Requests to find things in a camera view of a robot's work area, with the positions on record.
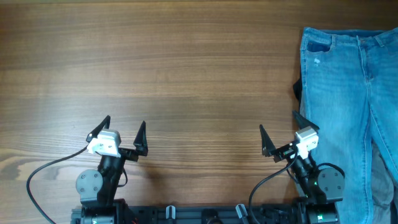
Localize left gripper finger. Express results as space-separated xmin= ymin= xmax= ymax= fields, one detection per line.
xmin=133 ymin=121 xmax=148 ymax=156
xmin=86 ymin=115 xmax=111 ymax=142

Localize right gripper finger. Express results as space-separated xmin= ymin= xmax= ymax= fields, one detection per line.
xmin=292 ymin=110 xmax=320 ymax=132
xmin=259 ymin=124 xmax=276 ymax=157

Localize light blue denim jeans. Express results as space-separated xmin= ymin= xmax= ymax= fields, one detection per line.
xmin=300 ymin=27 xmax=397 ymax=223

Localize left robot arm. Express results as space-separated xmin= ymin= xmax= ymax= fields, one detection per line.
xmin=71 ymin=115 xmax=148 ymax=224

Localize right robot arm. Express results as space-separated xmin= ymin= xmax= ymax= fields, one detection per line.
xmin=259 ymin=111 xmax=345 ymax=223

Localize grey trousers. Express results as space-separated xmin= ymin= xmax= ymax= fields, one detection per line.
xmin=371 ymin=142 xmax=397 ymax=224

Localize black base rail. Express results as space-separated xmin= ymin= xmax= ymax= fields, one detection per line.
xmin=129 ymin=204 xmax=297 ymax=224

